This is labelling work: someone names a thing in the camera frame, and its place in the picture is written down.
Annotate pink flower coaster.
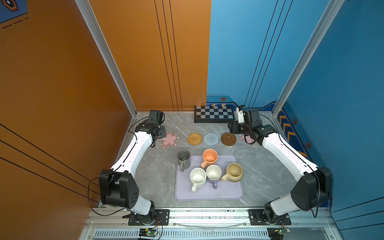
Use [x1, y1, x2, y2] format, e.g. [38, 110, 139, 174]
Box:
[160, 131, 180, 149]
[239, 135, 255, 146]

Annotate circuit board right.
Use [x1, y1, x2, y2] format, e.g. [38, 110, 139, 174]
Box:
[267, 228, 291, 240]

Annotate black white chessboard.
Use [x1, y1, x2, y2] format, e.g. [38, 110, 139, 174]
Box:
[194, 105, 235, 123]

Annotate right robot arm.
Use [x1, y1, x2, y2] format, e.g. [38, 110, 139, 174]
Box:
[228, 105, 333, 225]

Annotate orange mug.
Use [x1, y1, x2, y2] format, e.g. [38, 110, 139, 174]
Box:
[201, 149, 218, 169]

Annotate aluminium front rail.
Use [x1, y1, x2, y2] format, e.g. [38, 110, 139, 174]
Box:
[80, 207, 343, 240]

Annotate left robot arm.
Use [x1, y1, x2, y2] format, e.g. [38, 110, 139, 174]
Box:
[97, 110, 166, 225]

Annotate grey mug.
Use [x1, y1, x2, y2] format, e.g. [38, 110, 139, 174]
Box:
[177, 149, 191, 172]

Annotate grey woven round coaster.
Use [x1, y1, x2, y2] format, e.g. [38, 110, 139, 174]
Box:
[204, 134, 219, 146]

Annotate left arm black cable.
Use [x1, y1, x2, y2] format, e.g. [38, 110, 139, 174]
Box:
[87, 116, 151, 217]

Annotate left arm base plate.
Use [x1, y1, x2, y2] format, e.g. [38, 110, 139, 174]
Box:
[128, 209, 170, 226]

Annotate lavender silicone tray mat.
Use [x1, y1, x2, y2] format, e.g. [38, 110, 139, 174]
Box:
[175, 155, 244, 201]

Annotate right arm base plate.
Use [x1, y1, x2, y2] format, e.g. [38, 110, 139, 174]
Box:
[248, 209, 292, 226]

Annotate yellow rattan round coaster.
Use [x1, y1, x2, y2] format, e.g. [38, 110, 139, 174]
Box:
[187, 133, 203, 146]

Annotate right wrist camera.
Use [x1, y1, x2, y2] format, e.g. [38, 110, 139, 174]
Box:
[236, 105, 245, 124]

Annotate brown wooden round coaster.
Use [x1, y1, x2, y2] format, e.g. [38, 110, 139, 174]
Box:
[221, 133, 237, 146]

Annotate white mug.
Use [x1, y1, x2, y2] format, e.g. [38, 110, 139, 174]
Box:
[190, 168, 207, 193]

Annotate lavender mug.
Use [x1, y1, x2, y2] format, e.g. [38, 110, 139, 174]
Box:
[206, 165, 222, 190]

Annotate green circuit board left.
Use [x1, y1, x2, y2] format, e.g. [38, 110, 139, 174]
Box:
[139, 229, 158, 239]

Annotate yellow mug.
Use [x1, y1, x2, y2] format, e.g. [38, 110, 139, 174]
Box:
[221, 163, 243, 183]

